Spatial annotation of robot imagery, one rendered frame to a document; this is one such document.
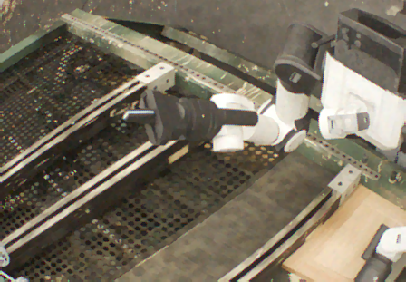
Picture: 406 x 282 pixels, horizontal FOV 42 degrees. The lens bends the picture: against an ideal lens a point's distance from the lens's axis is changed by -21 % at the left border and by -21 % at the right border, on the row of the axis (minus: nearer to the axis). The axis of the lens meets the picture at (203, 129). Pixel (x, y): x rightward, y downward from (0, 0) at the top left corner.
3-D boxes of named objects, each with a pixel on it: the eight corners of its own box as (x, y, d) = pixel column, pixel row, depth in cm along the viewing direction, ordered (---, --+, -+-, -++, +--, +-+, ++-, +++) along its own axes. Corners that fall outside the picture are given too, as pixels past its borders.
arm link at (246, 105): (204, 96, 145) (234, 104, 157) (207, 137, 144) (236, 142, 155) (230, 92, 142) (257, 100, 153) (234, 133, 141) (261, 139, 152)
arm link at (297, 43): (286, 52, 155) (288, 20, 144) (317, 64, 154) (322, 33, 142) (274, 86, 150) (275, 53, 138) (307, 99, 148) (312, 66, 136)
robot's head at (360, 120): (343, 106, 129) (325, 109, 123) (370, 104, 122) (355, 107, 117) (346, 135, 129) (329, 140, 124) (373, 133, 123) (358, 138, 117)
